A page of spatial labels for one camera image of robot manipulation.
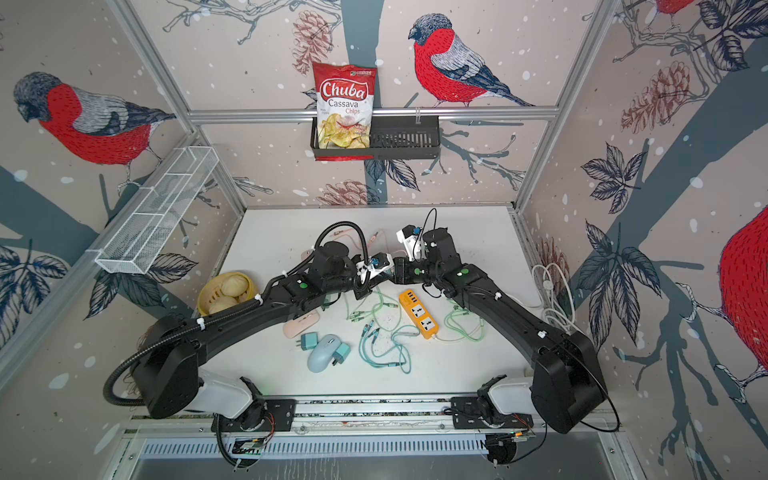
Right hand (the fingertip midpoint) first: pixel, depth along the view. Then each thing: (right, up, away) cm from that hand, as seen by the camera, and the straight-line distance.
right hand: (383, 268), depth 77 cm
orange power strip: (+11, -15, +10) cm, 21 cm away
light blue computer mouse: (-17, -24, +4) cm, 30 cm away
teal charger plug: (-12, -24, +4) cm, 27 cm away
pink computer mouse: (-29, +2, +27) cm, 40 cm away
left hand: (+2, +1, 0) cm, 2 cm away
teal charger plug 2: (-22, -22, +7) cm, 31 cm away
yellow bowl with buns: (-51, -9, +15) cm, 54 cm away
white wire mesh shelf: (-61, +10, -3) cm, 62 cm away
